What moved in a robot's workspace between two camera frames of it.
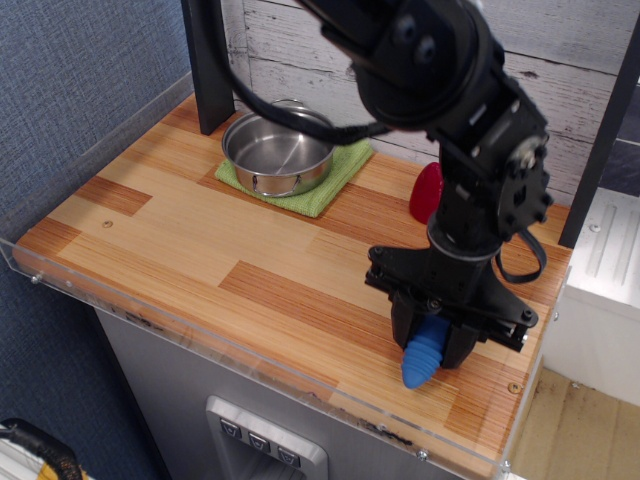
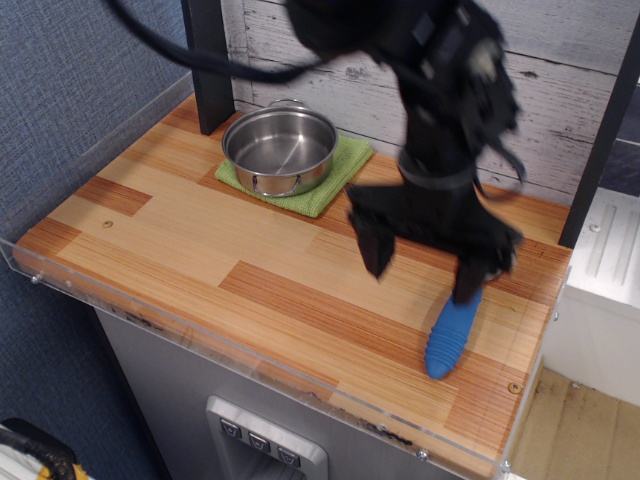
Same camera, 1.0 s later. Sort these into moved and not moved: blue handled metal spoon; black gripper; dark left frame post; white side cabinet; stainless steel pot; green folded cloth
Moved: black gripper; blue handled metal spoon
Not moved: white side cabinet; stainless steel pot; dark left frame post; green folded cloth
